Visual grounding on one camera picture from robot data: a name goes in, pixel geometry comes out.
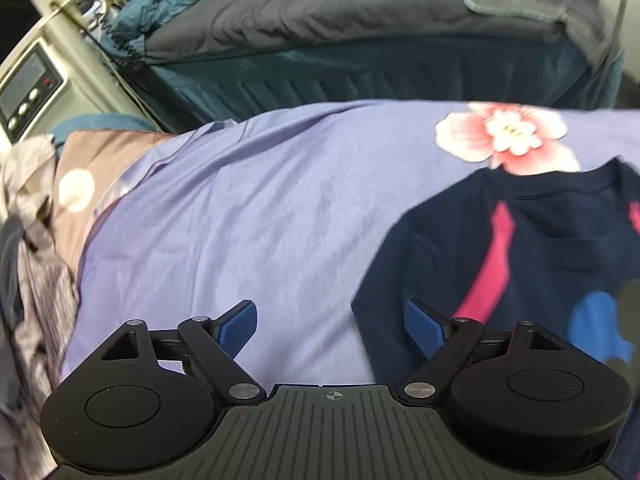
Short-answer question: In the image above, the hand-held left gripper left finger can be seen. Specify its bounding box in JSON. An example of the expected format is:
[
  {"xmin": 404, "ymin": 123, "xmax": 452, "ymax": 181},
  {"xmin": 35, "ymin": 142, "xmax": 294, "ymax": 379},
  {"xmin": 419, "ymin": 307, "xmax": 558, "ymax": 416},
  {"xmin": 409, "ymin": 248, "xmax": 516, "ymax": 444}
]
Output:
[{"xmin": 100, "ymin": 300, "xmax": 267, "ymax": 406}]

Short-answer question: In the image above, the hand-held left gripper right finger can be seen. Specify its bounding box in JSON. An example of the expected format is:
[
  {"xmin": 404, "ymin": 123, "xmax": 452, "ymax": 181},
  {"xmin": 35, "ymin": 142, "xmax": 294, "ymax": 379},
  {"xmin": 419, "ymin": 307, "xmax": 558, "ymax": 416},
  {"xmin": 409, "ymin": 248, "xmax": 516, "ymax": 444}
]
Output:
[{"xmin": 397, "ymin": 297, "xmax": 567, "ymax": 406}]

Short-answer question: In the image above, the navy cartoon print shirt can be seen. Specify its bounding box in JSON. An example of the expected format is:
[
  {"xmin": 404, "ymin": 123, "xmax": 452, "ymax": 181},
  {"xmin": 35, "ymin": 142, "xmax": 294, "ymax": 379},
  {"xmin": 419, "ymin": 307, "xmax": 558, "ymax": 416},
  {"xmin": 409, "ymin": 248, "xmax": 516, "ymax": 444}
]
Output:
[{"xmin": 351, "ymin": 157, "xmax": 640, "ymax": 397}]

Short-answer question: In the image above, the pile of grey clothes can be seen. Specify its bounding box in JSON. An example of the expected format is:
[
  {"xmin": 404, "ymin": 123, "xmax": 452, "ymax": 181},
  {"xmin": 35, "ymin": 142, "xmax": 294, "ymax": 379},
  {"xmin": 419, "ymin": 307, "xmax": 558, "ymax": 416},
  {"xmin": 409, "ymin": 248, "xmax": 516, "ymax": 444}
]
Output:
[{"xmin": 0, "ymin": 135, "xmax": 82, "ymax": 463}]

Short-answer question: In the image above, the purple floral bedsheet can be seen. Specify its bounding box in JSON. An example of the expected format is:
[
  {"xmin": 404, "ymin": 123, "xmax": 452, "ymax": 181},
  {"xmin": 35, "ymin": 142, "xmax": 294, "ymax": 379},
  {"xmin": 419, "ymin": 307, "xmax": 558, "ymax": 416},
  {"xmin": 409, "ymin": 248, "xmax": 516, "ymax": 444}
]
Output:
[{"xmin": 60, "ymin": 100, "xmax": 640, "ymax": 392}]

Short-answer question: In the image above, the brown dotted pillow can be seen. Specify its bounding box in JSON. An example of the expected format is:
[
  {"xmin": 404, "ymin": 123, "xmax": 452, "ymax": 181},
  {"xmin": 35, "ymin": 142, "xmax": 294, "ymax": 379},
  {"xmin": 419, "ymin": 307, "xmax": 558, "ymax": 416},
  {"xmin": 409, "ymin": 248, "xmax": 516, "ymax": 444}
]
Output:
[{"xmin": 50, "ymin": 127, "xmax": 197, "ymax": 273}]

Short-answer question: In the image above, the white machine with display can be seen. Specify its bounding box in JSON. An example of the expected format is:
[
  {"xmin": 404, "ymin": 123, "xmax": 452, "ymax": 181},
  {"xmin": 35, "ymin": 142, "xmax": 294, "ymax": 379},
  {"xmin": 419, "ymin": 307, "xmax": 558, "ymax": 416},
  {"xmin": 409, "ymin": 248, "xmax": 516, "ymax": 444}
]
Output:
[{"xmin": 0, "ymin": 9, "xmax": 132, "ymax": 147}]

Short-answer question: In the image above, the blue quilted duvet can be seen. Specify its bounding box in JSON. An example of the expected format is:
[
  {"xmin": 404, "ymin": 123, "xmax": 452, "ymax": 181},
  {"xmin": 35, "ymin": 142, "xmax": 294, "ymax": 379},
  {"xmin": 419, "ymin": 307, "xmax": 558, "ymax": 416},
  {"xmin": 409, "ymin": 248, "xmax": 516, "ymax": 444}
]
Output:
[{"xmin": 107, "ymin": 0, "xmax": 237, "ymax": 47}]

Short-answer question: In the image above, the black coiled cable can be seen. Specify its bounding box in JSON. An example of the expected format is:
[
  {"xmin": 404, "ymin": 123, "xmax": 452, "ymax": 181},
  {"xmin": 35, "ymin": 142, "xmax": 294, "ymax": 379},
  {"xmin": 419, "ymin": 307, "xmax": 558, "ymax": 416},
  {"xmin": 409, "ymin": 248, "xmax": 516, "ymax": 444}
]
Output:
[{"xmin": 75, "ymin": 0, "xmax": 147, "ymax": 70}]

